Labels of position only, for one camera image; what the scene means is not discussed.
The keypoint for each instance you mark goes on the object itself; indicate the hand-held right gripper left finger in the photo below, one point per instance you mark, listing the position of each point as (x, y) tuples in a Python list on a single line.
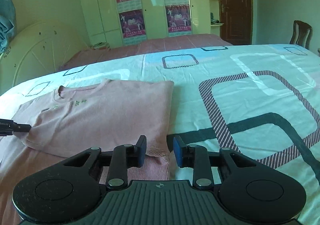
[(141, 151)]

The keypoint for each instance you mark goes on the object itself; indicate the blue curtain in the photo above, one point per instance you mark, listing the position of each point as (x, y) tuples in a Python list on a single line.
[(6, 14)]

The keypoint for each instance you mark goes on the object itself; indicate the dark shelf clutter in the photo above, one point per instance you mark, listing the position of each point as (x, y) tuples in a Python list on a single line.
[(214, 20)]

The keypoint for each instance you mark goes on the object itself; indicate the brown wooden door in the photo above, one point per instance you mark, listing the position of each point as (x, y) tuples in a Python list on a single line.
[(235, 2)]

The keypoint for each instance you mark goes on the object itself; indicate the patterned white bed sheet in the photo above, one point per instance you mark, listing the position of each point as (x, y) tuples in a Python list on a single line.
[(250, 105)]

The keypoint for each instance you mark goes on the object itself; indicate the wooden chair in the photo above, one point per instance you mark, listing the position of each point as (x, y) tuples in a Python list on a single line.
[(301, 33)]

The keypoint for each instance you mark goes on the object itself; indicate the pink sweater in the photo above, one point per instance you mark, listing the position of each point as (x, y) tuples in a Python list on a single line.
[(100, 115)]

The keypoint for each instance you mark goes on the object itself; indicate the pink striped bedspread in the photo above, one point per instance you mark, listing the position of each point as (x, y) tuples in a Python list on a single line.
[(155, 46)]

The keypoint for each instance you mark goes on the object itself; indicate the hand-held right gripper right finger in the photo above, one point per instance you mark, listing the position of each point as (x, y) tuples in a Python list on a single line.
[(178, 151)]

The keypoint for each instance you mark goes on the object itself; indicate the cream glossy wardrobe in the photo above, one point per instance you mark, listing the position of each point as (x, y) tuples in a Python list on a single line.
[(152, 2)]

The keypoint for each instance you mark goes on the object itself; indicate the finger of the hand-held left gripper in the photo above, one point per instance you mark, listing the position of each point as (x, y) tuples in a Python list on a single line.
[(18, 128)]

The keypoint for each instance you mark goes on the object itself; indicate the cream round headboard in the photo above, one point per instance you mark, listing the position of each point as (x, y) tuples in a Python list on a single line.
[(42, 49)]

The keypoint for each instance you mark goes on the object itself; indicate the white clutter on bedspread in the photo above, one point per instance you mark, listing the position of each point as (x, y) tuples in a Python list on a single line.
[(100, 45)]

